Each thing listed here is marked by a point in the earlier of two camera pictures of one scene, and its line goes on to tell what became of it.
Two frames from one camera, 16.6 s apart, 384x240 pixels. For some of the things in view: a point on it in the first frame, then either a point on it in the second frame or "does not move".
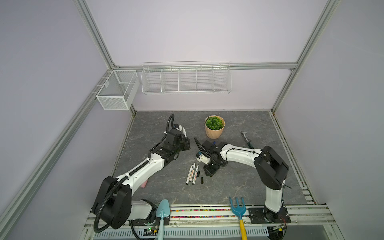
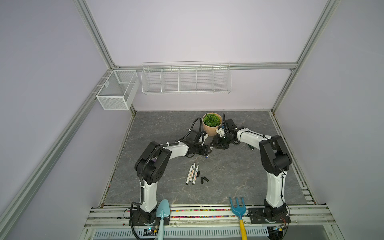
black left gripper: (186, 141) → (204, 152)
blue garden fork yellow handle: (241, 211) does not move
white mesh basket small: (119, 90) does not move
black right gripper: (209, 172) → (217, 138)
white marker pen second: (189, 175) does not move
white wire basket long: (186, 77) does not move
